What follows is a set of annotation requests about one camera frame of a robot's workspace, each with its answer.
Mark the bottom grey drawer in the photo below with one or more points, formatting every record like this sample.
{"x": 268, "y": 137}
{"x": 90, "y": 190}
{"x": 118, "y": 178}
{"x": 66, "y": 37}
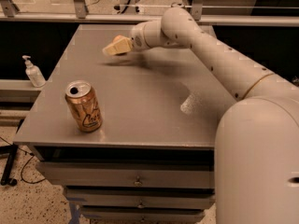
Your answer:
{"x": 142, "y": 215}

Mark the grey drawer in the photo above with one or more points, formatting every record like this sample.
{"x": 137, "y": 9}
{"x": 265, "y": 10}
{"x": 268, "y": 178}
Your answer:
{"x": 142, "y": 215}
{"x": 126, "y": 175}
{"x": 142, "y": 197}

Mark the black stand leg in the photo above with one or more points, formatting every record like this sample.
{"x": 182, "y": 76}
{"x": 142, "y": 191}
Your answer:
{"x": 9, "y": 150}

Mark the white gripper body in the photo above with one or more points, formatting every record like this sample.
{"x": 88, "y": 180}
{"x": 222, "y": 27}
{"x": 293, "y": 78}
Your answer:
{"x": 135, "y": 40}

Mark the orange fruit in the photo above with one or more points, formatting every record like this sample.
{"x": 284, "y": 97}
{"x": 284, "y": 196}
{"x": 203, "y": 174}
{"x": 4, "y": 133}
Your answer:
{"x": 117, "y": 38}

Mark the white pump bottle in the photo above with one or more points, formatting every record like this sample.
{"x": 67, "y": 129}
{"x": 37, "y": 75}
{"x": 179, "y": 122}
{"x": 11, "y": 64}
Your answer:
{"x": 33, "y": 72}

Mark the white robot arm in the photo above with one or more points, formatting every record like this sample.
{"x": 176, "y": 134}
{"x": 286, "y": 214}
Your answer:
{"x": 257, "y": 141}

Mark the gold soda can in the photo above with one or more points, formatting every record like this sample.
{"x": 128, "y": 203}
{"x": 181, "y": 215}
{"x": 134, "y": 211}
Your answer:
{"x": 83, "y": 104}

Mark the metal railing frame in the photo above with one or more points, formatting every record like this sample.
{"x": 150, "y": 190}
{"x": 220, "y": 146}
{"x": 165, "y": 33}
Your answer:
{"x": 204, "y": 11}

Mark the grey drawer cabinet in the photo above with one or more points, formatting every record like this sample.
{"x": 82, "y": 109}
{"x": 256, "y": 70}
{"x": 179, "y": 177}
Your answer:
{"x": 159, "y": 107}

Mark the top grey drawer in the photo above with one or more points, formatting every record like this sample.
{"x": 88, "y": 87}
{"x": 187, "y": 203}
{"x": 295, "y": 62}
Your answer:
{"x": 126, "y": 175}

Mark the middle grey drawer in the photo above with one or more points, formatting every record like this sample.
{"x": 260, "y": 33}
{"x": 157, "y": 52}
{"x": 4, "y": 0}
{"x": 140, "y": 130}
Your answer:
{"x": 142, "y": 197}

